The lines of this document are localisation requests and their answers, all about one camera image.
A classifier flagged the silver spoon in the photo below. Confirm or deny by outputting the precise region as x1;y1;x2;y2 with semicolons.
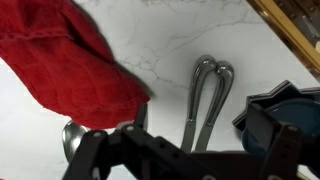
61;119;91;164

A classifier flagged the red cloth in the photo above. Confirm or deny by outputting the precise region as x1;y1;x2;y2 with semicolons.
0;0;151;130

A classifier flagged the silver table knife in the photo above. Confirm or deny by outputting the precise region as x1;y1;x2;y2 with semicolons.
180;54;218;154
194;61;235;154

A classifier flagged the light wooden drawer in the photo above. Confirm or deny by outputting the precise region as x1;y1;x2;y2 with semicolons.
246;0;320;81

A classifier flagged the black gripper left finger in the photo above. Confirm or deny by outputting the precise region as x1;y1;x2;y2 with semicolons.
62;103;201;180

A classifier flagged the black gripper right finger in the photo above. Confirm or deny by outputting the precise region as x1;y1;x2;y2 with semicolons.
244;103;320;180

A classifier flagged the small dark blue dish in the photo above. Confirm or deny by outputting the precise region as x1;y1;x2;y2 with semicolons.
232;79;320;159

